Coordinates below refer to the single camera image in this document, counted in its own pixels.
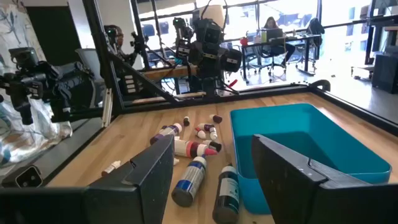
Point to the large purple food coloring bottle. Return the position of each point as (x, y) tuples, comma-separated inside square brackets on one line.
[(164, 133)]

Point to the green drink bottle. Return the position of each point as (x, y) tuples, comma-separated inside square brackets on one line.
[(264, 35)]

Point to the person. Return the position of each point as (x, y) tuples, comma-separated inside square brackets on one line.
[(271, 22), (119, 43)]

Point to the wooden workbench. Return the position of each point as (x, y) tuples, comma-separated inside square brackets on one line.
[(168, 73)]

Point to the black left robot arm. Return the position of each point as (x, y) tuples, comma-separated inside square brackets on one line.
[(208, 62)]

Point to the black office chair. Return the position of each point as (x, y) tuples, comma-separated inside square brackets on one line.
[(273, 62), (314, 28)]

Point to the black wall panel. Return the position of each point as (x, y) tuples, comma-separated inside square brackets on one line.
[(54, 34)]

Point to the grey office chair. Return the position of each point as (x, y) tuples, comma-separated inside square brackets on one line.
[(85, 57)]

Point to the black background robot arm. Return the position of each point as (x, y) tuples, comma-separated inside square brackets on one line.
[(46, 87)]

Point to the small grey-label food coloring bottle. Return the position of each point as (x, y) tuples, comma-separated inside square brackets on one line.
[(176, 161)]

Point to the small purple food coloring bottle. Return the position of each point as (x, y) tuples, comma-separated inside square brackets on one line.
[(206, 127)]

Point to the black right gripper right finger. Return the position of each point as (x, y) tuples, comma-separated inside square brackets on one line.
[(295, 193)]

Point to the large blue food coloring bottle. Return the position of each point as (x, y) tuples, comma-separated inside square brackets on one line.
[(189, 183)]

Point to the small black table-level camera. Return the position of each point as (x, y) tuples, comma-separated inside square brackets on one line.
[(26, 177)]

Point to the large black food coloring bottle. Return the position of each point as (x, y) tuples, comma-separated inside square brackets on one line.
[(227, 199)]

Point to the teal plastic bin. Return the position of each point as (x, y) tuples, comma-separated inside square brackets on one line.
[(295, 130)]

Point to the silver aluminium profile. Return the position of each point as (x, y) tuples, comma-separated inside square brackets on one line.
[(107, 109)]

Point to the small orange food coloring bottle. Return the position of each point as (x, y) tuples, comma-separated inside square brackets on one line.
[(110, 168)]

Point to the black rectangular object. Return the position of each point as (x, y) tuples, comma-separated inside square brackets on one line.
[(216, 118)]

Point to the patterned fabric curtain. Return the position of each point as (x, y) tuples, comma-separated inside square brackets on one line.
[(12, 31)]

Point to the black shelf rack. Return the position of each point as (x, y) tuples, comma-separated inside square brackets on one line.
[(370, 37)]

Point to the dark laptop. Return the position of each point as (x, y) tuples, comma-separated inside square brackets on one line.
[(275, 33)]

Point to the black cabinet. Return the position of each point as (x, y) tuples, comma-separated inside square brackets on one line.
[(385, 73)]

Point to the black aluminium rig frame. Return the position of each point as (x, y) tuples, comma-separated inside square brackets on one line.
[(217, 99)]

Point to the small red food coloring bottle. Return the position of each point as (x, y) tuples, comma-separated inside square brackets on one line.
[(200, 133)]

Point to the black office desk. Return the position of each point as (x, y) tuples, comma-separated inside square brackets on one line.
[(298, 39)]

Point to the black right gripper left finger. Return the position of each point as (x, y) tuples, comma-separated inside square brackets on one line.
[(140, 186)]

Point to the large red food coloring bottle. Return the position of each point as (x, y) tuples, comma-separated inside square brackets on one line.
[(186, 148)]

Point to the small white food coloring bottle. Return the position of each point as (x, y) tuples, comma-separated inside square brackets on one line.
[(213, 134)]

